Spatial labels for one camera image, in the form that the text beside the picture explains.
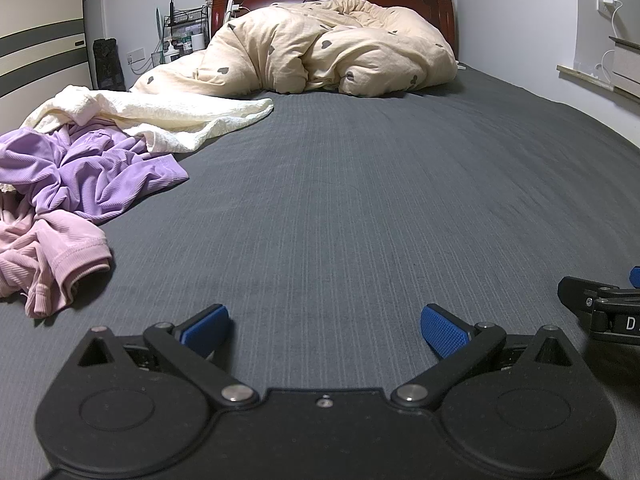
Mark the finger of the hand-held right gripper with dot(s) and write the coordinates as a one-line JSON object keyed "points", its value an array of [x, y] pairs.
{"points": [[580, 292], [635, 278]]}

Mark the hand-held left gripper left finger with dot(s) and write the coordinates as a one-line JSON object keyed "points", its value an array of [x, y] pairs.
{"points": [[207, 330]]}

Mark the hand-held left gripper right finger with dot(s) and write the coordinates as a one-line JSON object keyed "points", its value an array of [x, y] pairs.
{"points": [[442, 330]]}

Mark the pink ribbed pants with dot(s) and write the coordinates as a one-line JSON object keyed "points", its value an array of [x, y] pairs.
{"points": [[45, 255]]}

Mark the grey-sheeted bed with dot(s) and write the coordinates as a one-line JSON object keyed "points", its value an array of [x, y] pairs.
{"points": [[350, 210]]}

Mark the purple ribbed garment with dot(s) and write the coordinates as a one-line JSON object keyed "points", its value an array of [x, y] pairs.
{"points": [[100, 175]]}

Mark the grey drawer box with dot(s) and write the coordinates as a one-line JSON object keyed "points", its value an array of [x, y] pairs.
{"points": [[627, 67]]}

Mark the cream textured cloth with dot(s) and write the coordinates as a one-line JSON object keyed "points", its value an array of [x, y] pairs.
{"points": [[165, 115]]}

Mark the beige heart-print duvet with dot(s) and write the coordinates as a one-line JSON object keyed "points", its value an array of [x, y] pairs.
{"points": [[320, 45]]}

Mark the white power strip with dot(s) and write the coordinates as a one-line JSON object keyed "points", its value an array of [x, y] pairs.
{"points": [[231, 10]]}

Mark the white and grey wardrobe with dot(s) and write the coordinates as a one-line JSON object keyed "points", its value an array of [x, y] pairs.
{"points": [[40, 45]]}

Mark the white wall socket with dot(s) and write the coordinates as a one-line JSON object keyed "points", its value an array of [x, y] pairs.
{"points": [[136, 55]]}

